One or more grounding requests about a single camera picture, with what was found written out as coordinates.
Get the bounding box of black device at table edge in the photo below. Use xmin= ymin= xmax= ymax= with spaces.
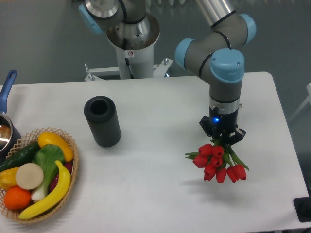
xmin=293 ymin=197 xmax=311 ymax=222

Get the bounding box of dark green cucumber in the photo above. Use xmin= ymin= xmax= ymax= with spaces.
xmin=0 ymin=141 xmax=40 ymax=172

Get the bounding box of woven wicker basket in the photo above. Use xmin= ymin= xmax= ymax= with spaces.
xmin=0 ymin=127 xmax=79 ymax=224

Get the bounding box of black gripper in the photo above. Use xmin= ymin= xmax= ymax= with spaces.
xmin=199 ymin=109 xmax=246 ymax=145

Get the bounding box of yellow banana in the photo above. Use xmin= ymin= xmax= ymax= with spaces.
xmin=18 ymin=160 xmax=71 ymax=220

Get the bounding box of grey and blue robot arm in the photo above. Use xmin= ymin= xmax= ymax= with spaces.
xmin=79 ymin=0 xmax=257 ymax=145

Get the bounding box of dark grey ribbed vase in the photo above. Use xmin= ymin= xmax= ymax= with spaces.
xmin=84 ymin=96 xmax=121 ymax=148

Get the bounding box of beige round disc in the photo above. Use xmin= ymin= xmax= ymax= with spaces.
xmin=16 ymin=163 xmax=44 ymax=190

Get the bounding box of red tulip bouquet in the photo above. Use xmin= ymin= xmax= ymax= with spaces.
xmin=185 ymin=139 xmax=249 ymax=183

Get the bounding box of blue handled pot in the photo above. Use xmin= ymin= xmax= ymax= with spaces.
xmin=0 ymin=70 xmax=21 ymax=165

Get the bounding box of white frame at right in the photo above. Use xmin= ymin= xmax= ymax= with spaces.
xmin=288 ymin=83 xmax=311 ymax=124

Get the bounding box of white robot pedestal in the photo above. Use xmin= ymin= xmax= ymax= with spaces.
xmin=85 ymin=45 xmax=173 ymax=81

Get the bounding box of purple eggplant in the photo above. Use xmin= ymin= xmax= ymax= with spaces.
xmin=49 ymin=161 xmax=73 ymax=193

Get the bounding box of green bok choy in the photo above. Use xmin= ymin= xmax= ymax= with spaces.
xmin=31 ymin=144 xmax=65 ymax=202

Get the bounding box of orange fruit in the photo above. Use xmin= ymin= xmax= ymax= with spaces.
xmin=3 ymin=186 xmax=31 ymax=210

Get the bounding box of yellow bell pepper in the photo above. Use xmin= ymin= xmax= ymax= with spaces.
xmin=0 ymin=167 xmax=19 ymax=190

